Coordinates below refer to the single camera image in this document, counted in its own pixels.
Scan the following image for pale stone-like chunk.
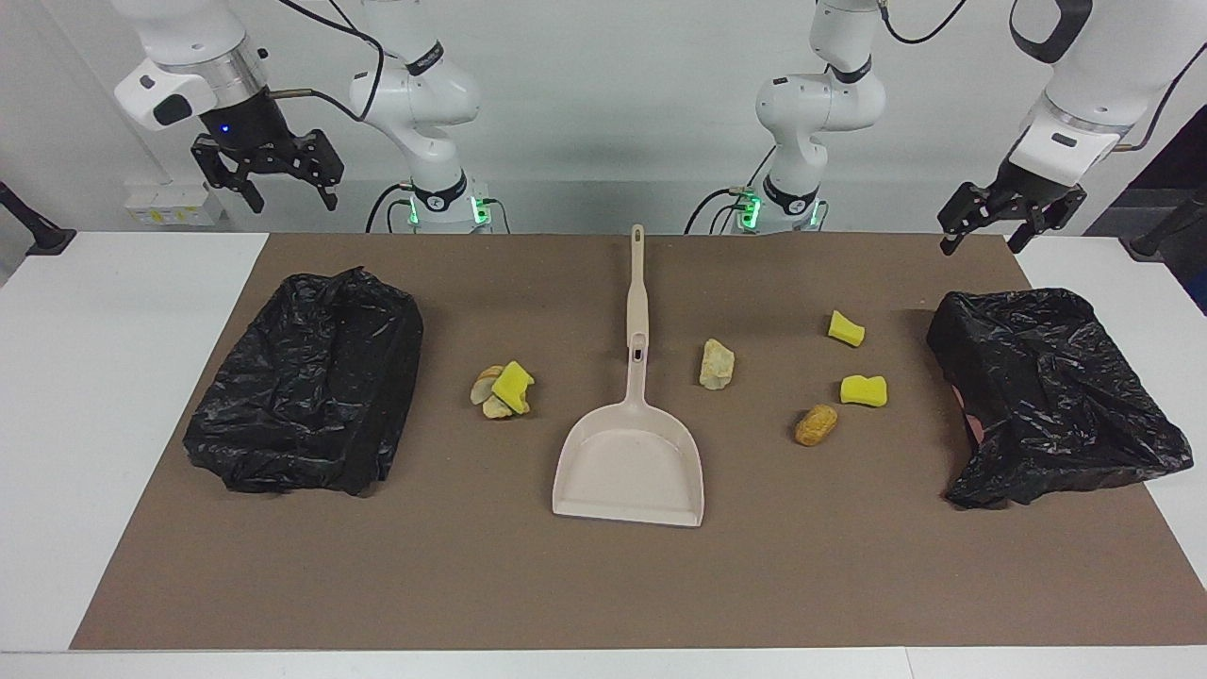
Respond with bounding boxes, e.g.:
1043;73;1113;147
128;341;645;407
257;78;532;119
699;339;736;390

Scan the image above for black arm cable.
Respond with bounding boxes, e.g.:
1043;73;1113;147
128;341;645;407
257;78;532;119
877;0;1207;152
264;0;388;124

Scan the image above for black bag lined bin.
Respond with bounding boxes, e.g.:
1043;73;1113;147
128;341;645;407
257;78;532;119
926;288;1195;510
182;267;425;497

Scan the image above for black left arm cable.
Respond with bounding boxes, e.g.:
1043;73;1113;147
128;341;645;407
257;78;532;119
877;0;1207;152

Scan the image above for beige hand brush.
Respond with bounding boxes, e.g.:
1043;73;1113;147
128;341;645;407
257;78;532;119
619;224;653;364

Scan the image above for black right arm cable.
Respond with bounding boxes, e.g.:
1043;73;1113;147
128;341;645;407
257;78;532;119
264;0;388;124

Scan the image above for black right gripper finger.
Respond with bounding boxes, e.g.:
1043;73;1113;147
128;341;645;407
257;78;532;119
191;137;266;214
300;129;344;211

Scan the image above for beige plastic dustpan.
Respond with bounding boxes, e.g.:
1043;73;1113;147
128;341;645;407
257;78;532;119
552;330;705;527

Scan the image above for white wall socket box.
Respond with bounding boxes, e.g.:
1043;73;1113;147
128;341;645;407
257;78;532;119
124;182;227;227

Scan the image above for black stand foot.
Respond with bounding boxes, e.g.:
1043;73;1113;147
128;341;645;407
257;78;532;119
0;181;76;257
1130;184;1207;262

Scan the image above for large yellow sponge piece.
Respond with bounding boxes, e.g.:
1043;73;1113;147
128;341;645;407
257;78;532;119
492;360;536;414

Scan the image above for brown bread roll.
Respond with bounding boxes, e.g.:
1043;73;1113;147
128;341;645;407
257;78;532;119
794;405;839;447

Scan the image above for brown table mat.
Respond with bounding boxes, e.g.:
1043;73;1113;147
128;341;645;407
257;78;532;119
69;233;1207;652

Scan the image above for black base cable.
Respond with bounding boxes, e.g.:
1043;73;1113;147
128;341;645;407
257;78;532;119
686;187;755;235
366;182;510;234

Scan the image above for pink plastic bin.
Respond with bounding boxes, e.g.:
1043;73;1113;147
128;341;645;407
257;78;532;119
954;382;987;444

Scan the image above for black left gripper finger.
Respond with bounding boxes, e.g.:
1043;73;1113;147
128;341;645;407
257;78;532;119
937;181;993;257
1007;186;1088;254

